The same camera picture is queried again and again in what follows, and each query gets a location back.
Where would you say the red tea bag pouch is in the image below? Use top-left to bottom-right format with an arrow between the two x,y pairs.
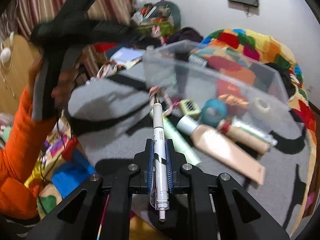
216,80 -> 249,118

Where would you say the dark purple clothes pile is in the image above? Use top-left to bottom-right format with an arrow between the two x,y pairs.
166,27 -> 203,44

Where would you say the colourful patchwork quilt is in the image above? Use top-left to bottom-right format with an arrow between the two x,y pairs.
0,28 -> 318,240

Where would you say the left hand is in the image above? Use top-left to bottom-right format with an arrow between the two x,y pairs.
27,54 -> 79,110

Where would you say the rabbit figurine toy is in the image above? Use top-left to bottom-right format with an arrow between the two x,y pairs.
151,25 -> 165,45

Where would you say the red box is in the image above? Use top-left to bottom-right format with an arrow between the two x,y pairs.
93,42 -> 118,54

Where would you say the orange left sleeve forearm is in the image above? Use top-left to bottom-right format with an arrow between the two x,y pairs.
1,88 -> 56,219

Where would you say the teal tape roll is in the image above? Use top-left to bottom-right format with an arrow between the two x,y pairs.
200,99 -> 227,127

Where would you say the cream green small box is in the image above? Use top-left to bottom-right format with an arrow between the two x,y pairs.
179,99 -> 201,119

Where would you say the white tape roll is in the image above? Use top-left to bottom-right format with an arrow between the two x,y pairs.
251,98 -> 271,119

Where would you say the beige cream tube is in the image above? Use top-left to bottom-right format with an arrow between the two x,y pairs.
176,115 -> 265,185

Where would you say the white clear pen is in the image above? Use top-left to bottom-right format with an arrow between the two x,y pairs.
150,98 -> 169,222

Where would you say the red capped beige tube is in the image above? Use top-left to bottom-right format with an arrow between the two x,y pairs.
217,120 -> 270,155

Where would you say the pale green long tube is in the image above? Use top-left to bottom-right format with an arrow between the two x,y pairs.
150,103 -> 201,165

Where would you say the clear plastic storage box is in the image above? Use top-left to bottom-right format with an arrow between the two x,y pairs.
143,40 -> 292,132

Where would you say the grey black blanket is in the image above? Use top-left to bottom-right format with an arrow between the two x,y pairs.
67,67 -> 312,238

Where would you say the striped pink curtain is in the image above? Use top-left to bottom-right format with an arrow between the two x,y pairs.
0,0 -> 141,81

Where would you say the grey neck pillow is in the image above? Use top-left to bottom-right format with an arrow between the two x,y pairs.
155,1 -> 181,28

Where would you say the green cluttered storage basket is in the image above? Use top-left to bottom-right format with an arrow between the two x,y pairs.
131,16 -> 177,37

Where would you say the green white toothpaste tube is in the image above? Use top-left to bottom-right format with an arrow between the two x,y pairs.
231,117 -> 278,146

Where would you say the blue white booklet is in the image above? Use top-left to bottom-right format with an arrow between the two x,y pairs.
111,47 -> 145,65

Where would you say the black clothing on bed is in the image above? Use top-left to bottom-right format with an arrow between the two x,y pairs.
266,62 -> 296,96

